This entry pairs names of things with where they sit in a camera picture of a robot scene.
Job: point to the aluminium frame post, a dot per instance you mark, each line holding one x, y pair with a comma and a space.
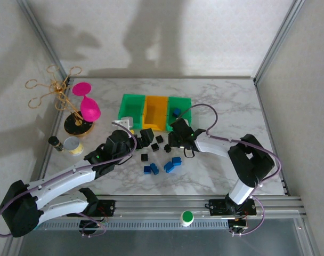
44, 44
276, 42

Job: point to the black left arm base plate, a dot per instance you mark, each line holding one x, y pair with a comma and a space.
106, 208

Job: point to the large green plastic bin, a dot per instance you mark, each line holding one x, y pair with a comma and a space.
130, 106

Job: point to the white yellow jar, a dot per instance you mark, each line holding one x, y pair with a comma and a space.
72, 146

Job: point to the aluminium front rail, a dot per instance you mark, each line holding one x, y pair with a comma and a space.
156, 205

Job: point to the small black bottle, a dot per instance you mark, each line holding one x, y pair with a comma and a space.
55, 142

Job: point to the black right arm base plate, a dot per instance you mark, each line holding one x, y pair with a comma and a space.
218, 207

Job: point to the black lego brick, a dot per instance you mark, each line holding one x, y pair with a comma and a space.
159, 139
144, 157
167, 148
154, 147

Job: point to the narrow green plastic bin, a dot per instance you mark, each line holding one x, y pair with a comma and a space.
184, 105

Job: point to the white bottle green cap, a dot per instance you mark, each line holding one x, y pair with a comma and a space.
187, 216

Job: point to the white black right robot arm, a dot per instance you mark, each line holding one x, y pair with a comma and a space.
212, 149

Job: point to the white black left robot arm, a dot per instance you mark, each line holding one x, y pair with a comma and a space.
66, 176

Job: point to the pink wine glass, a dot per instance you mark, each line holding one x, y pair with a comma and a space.
90, 110

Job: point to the blue lego brick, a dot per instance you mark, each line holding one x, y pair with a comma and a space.
176, 112
177, 161
168, 167
147, 169
154, 168

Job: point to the yellow plastic bin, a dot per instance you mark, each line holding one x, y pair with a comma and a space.
154, 112

